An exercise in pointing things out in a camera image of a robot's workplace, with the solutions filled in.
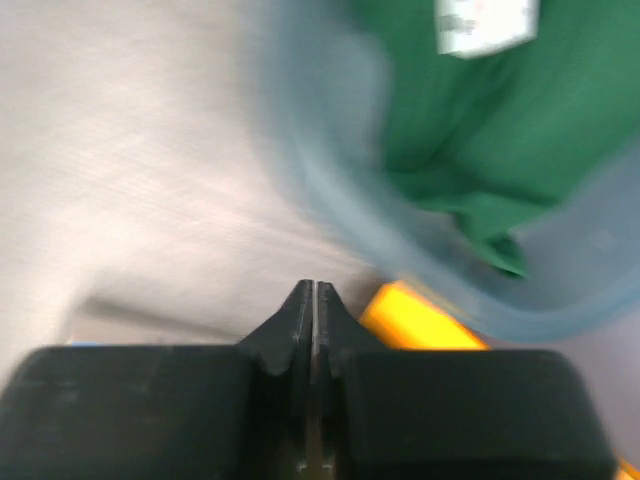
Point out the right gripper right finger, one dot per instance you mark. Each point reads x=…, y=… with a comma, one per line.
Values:
x=341, y=334

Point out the black orange box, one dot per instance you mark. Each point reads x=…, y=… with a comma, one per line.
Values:
x=443, y=404

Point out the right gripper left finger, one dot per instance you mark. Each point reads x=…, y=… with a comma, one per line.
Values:
x=282, y=343

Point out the green t shirt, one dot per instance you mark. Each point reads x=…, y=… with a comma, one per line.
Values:
x=499, y=109

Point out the teal plastic basket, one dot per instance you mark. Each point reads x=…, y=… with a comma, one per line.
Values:
x=320, y=86

